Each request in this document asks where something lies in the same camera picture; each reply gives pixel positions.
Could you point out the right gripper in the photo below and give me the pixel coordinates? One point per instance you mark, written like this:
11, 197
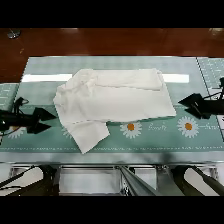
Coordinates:
213, 106

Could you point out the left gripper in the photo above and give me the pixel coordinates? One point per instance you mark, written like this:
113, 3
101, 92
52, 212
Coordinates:
16, 120

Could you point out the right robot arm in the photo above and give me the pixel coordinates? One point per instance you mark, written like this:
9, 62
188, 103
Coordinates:
180, 180

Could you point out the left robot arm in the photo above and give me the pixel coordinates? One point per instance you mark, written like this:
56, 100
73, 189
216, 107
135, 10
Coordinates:
40, 186

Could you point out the white shirt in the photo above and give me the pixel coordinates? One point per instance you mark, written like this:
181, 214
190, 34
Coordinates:
116, 100

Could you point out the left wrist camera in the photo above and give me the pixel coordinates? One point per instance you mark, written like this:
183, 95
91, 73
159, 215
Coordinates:
20, 104

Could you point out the silver frame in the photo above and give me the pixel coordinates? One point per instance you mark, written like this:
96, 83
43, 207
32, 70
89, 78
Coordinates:
93, 180

